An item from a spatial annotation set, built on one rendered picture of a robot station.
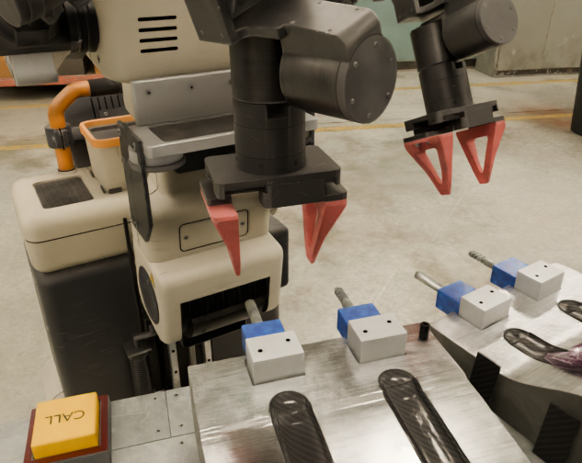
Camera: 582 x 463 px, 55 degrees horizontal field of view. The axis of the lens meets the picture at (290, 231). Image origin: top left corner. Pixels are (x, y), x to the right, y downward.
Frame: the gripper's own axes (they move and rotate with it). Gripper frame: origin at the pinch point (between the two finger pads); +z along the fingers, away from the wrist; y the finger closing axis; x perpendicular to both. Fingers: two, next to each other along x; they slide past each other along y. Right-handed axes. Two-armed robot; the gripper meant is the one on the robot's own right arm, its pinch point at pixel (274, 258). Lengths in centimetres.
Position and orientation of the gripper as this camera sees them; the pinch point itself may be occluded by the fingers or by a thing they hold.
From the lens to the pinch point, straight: 50.1
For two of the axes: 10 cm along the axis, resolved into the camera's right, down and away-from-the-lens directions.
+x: -2.9, -4.4, 8.5
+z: 0.1, 8.9, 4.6
